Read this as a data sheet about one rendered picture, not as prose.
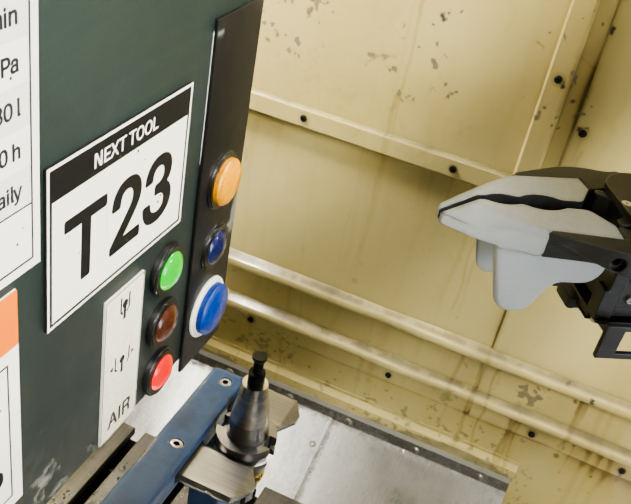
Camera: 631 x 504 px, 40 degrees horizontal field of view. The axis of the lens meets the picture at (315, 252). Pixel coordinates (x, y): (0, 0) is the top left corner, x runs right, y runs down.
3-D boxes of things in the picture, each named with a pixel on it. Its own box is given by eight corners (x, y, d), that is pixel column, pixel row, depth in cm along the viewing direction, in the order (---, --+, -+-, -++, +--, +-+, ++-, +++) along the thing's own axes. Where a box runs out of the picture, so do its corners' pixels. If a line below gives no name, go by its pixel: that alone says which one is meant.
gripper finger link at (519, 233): (431, 320, 45) (591, 329, 47) (460, 226, 42) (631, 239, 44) (418, 284, 48) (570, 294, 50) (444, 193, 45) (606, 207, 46)
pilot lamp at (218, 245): (227, 256, 46) (232, 221, 45) (207, 275, 45) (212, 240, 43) (217, 252, 46) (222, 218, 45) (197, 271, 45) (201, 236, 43)
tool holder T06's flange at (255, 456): (233, 418, 92) (236, 401, 91) (283, 441, 91) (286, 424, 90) (203, 455, 87) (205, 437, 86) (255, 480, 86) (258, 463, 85)
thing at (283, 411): (306, 408, 94) (307, 403, 94) (286, 438, 90) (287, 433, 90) (249, 384, 96) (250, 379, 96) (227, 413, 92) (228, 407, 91)
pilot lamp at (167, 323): (179, 330, 43) (183, 296, 42) (156, 354, 42) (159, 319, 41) (169, 326, 44) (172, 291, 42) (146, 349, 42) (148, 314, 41)
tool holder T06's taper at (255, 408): (238, 409, 90) (246, 361, 87) (275, 427, 89) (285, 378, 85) (217, 435, 87) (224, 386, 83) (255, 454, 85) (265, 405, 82)
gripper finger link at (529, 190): (418, 284, 48) (570, 294, 50) (444, 193, 45) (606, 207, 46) (406, 253, 50) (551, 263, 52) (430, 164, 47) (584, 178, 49)
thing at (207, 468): (263, 474, 86) (264, 469, 85) (239, 512, 81) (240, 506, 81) (201, 447, 87) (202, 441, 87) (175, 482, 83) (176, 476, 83)
